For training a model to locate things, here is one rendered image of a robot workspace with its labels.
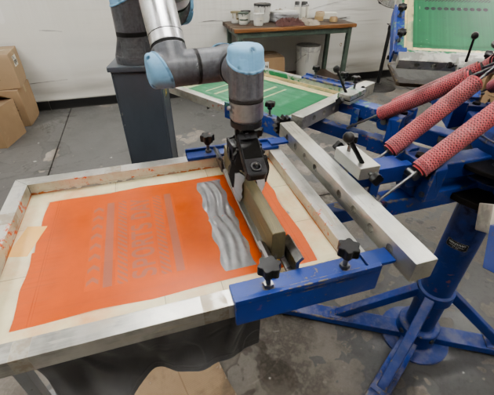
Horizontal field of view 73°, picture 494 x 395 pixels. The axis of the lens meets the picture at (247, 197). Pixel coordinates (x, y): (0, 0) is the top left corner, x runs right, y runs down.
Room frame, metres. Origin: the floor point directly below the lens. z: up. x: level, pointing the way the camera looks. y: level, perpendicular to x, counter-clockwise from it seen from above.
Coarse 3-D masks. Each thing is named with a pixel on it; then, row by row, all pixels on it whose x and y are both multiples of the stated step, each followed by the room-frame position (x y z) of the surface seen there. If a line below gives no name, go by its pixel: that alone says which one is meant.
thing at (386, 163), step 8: (376, 160) 0.82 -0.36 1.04; (384, 160) 0.82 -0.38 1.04; (392, 160) 0.82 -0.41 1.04; (344, 168) 0.77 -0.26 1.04; (384, 168) 0.77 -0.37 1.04; (392, 168) 0.78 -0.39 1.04; (400, 168) 0.78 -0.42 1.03; (352, 176) 0.74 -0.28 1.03; (384, 176) 0.77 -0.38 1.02; (392, 176) 0.78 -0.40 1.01; (400, 176) 0.79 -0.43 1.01; (360, 184) 0.75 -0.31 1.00; (368, 184) 0.76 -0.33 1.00
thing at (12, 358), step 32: (160, 160) 0.91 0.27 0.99; (288, 160) 0.91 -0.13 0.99; (32, 192) 0.77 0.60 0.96; (0, 224) 0.60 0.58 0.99; (320, 224) 0.62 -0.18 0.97; (0, 256) 0.50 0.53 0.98; (128, 320) 0.34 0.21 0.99; (160, 320) 0.34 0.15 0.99; (192, 320) 0.35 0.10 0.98; (0, 352) 0.29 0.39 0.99; (32, 352) 0.29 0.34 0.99; (64, 352) 0.29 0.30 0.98; (96, 352) 0.30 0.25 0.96
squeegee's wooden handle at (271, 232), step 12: (252, 180) 0.68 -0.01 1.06; (252, 192) 0.63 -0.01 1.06; (252, 204) 0.61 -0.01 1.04; (264, 204) 0.59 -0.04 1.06; (252, 216) 0.60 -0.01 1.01; (264, 216) 0.54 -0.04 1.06; (264, 228) 0.53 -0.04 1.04; (276, 228) 0.50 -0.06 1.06; (264, 240) 0.53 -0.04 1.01; (276, 240) 0.49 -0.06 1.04; (276, 252) 0.49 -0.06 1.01
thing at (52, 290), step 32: (192, 224) 0.64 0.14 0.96; (288, 224) 0.64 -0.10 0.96; (32, 256) 0.53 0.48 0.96; (64, 256) 0.53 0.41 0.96; (192, 256) 0.53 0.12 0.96; (256, 256) 0.53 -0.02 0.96; (32, 288) 0.44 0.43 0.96; (64, 288) 0.44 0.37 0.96; (128, 288) 0.44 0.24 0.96; (160, 288) 0.44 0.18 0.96; (32, 320) 0.37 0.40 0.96
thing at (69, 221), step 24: (120, 192) 0.78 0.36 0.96; (144, 192) 0.78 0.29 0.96; (168, 192) 0.78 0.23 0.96; (192, 192) 0.78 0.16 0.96; (264, 192) 0.78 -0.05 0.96; (48, 216) 0.67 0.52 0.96; (72, 216) 0.67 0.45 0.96; (192, 216) 0.67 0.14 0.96; (48, 240) 0.58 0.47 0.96; (72, 240) 0.58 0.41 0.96
